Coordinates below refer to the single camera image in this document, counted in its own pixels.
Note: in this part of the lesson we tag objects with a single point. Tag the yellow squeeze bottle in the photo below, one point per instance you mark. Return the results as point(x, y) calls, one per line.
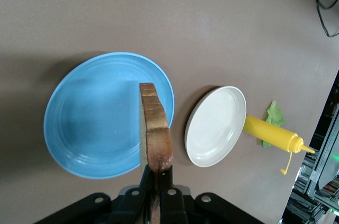
point(270, 134)

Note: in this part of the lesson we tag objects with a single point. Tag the blue plate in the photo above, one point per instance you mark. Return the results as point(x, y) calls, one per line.
point(92, 118)

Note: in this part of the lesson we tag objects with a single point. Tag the cream plate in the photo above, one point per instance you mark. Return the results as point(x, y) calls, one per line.
point(214, 128)

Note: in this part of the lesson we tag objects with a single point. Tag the green lettuce leaf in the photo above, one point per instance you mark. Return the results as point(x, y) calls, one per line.
point(275, 114)

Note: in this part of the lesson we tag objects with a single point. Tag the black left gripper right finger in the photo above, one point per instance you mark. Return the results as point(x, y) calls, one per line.
point(212, 213)

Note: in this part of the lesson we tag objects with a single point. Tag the brown toast slice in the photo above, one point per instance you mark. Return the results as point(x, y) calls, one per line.
point(156, 128)

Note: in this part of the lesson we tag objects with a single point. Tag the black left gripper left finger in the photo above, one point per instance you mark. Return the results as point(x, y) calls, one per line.
point(79, 213)

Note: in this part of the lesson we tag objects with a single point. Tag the aluminium frame rack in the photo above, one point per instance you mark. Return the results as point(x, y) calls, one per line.
point(317, 181)

